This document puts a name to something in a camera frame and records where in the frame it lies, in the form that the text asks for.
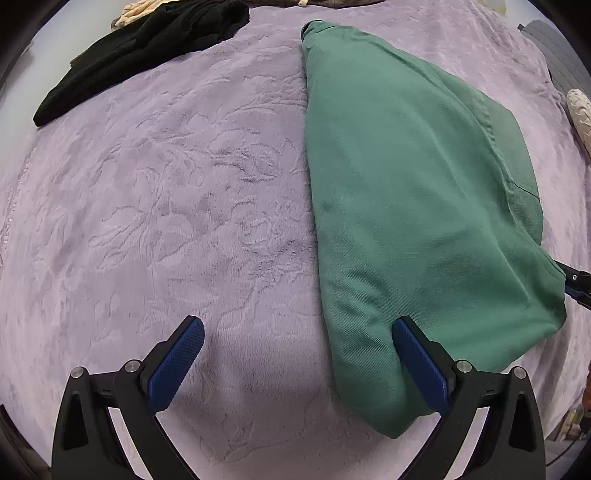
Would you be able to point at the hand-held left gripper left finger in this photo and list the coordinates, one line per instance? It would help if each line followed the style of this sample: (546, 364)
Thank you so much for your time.
(178, 357)

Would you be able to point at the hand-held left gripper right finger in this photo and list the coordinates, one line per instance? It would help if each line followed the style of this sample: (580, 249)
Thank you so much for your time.
(418, 357)

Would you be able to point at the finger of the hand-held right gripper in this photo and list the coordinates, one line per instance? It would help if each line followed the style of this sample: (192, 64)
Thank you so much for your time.
(575, 278)

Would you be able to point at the green work jacket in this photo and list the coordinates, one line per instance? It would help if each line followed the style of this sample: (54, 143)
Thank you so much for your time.
(406, 184)

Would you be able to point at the purple embossed blanket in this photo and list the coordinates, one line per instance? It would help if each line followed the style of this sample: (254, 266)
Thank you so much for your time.
(161, 207)

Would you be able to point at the white textured pillow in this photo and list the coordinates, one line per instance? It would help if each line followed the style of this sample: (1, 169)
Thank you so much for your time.
(581, 110)

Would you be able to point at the grey quilted cushion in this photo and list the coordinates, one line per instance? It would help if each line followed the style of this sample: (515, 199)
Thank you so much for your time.
(558, 50)

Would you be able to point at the black cloth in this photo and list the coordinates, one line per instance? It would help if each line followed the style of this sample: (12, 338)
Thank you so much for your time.
(138, 50)

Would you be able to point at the beige striped cloth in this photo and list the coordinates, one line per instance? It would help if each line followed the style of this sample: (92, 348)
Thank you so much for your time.
(134, 11)

